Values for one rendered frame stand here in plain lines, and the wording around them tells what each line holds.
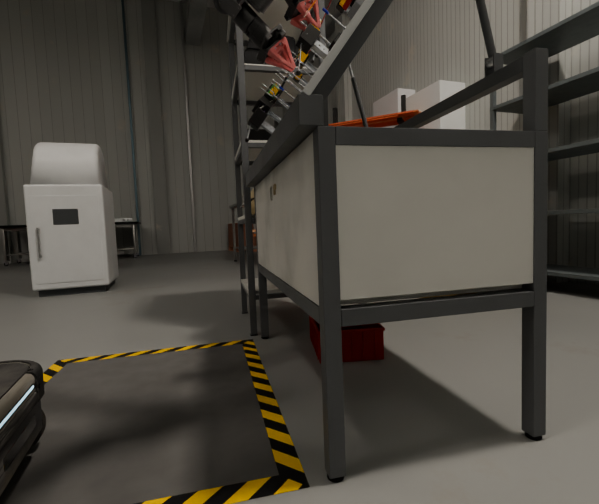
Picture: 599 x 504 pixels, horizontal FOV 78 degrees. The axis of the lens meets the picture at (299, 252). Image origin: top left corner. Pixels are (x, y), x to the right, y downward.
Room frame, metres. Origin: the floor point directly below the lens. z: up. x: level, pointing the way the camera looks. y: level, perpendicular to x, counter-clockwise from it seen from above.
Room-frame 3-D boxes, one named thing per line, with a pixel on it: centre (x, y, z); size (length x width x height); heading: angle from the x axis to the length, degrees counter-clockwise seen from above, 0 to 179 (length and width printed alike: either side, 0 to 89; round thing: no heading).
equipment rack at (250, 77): (2.33, 0.11, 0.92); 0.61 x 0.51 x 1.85; 13
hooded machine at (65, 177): (3.95, 2.36, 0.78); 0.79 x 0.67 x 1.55; 19
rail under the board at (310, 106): (1.37, 0.10, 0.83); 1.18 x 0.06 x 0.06; 13
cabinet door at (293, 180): (1.11, 0.02, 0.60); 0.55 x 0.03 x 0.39; 13
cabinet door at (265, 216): (1.64, 0.14, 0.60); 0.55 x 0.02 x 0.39; 13
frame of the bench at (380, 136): (1.44, -0.21, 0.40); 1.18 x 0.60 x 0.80; 13
